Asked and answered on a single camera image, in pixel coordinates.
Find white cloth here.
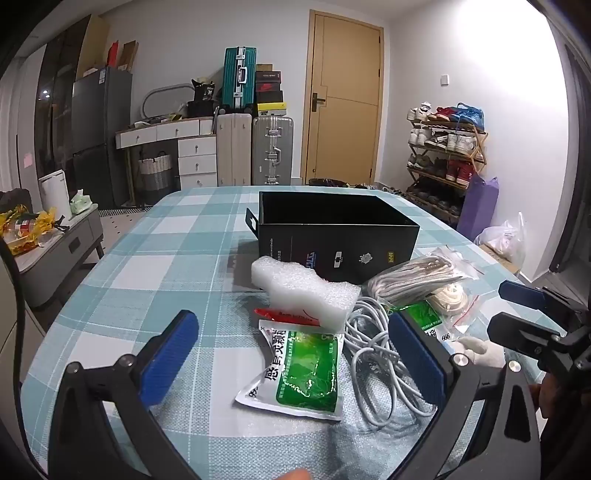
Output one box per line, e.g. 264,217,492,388
450,336,506,370

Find purple bag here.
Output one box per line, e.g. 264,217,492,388
457,175,500,241

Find silver suitcase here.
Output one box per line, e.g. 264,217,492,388
252,115,294,186

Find white foam piece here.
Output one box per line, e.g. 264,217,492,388
250,257,362,333

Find white plastic bag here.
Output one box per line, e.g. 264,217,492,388
475,212,527,268

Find green tissue pack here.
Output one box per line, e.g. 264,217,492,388
69,189,99,215

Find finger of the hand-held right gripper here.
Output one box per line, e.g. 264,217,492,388
487,312,573,365
499,280,583,324

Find beige suitcase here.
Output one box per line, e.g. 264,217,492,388
216,112,253,186

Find woven laundry basket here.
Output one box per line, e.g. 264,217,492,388
139,154,174,205

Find grey side cabinet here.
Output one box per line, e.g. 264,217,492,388
9,205,105,308

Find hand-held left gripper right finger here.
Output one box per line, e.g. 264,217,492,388
388,313,541,480

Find stack of shoe boxes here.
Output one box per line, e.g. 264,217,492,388
255,64,289,117

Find oval white frame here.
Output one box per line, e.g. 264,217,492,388
141,82,195,121

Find white cable bundle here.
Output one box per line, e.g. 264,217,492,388
344,295,446,418

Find grey refrigerator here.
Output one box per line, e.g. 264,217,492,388
71,67,134,208

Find dark glass cabinet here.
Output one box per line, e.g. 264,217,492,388
34,18,93,185

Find black bag with white label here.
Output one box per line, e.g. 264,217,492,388
191,79,218,103

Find white desk with drawers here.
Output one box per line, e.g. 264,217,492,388
115,117,218,190

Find black cardboard box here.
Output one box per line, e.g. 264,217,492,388
245,190,421,283

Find flat cardboard sheets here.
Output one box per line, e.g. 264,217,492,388
76,14,139,79

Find person's right forearm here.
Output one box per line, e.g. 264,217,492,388
529,369,591,480

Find bagged grey rope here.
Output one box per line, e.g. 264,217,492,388
367,247,481,308

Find shoes by door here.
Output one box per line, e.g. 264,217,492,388
308,178,407,192

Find teal suitcase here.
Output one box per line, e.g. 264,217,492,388
222,46,258,112

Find wooden shoe rack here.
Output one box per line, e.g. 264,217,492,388
406,104,488,227

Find teal checked tablecloth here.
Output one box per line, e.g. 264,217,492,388
21,185,568,480

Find bagged cream cord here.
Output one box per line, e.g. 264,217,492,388
425,281,481,335

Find white appliance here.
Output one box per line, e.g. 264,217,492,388
38,170,72,221

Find group of shoes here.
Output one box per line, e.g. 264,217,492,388
406,104,485,220

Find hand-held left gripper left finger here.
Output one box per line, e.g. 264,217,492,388
48,310,200,480

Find red and white packet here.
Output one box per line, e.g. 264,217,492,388
253,308,324,329

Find wooden door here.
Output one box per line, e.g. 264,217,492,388
300,10,385,185

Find green and white sachet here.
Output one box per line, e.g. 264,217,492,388
235,319,345,422
401,302,455,344

